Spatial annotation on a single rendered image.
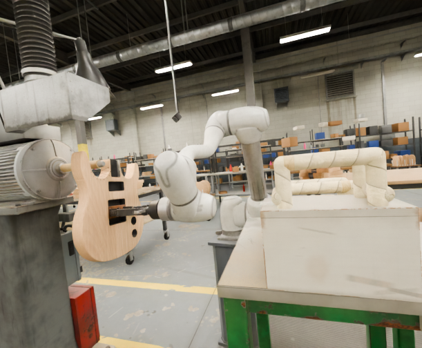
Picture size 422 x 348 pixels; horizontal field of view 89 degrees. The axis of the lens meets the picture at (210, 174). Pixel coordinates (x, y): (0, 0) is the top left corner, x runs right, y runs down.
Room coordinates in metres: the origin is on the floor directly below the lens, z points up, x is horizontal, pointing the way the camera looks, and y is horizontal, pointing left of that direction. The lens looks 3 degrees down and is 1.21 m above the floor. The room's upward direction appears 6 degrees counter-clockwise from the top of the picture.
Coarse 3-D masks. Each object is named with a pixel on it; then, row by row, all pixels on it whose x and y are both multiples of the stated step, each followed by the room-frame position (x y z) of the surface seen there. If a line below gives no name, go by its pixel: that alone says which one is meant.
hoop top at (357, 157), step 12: (288, 156) 0.45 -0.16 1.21; (300, 156) 0.44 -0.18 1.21; (312, 156) 0.43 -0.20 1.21; (324, 156) 0.42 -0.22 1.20; (336, 156) 0.41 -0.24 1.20; (348, 156) 0.41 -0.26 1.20; (360, 156) 0.40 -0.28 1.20; (372, 156) 0.40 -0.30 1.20; (288, 168) 0.45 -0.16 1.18; (300, 168) 0.44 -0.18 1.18; (312, 168) 0.44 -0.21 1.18
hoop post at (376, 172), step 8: (376, 160) 0.39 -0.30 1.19; (384, 160) 0.39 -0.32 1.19; (368, 168) 0.41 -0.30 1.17; (376, 168) 0.39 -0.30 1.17; (384, 168) 0.39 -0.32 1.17; (368, 176) 0.41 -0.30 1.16; (376, 176) 0.39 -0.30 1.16; (384, 176) 0.39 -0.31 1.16; (368, 184) 0.41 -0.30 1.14; (376, 184) 0.40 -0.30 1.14; (384, 184) 0.39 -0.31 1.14; (368, 192) 0.41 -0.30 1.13; (376, 192) 0.40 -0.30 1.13; (384, 192) 0.39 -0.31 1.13; (368, 200) 0.41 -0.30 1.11; (376, 200) 0.40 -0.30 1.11; (384, 200) 0.39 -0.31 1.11
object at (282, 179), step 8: (280, 168) 0.45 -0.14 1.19; (280, 176) 0.45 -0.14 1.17; (288, 176) 0.45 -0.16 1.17; (280, 184) 0.45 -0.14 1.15; (288, 184) 0.45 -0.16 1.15; (280, 192) 0.45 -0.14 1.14; (288, 192) 0.44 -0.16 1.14; (288, 200) 0.44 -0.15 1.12; (280, 208) 0.45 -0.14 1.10; (288, 208) 0.44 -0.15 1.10
